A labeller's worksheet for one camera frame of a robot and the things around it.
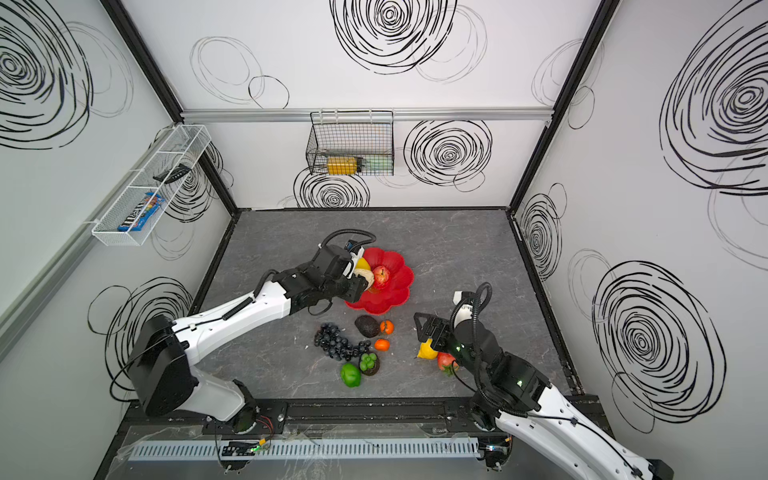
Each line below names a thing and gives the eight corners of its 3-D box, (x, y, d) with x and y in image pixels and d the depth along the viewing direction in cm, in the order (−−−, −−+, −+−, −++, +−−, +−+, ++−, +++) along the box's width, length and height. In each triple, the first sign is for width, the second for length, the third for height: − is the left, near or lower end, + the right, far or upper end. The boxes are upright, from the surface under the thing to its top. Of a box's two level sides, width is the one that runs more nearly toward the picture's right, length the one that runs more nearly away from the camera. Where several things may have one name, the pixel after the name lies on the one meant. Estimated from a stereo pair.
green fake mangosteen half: (360, 376, 81) (358, 370, 77) (361, 357, 84) (359, 351, 80) (380, 376, 81) (379, 370, 77) (380, 357, 84) (380, 351, 80)
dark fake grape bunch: (312, 346, 86) (309, 340, 83) (327, 325, 91) (324, 318, 87) (355, 370, 82) (353, 365, 78) (368, 346, 86) (367, 340, 83)
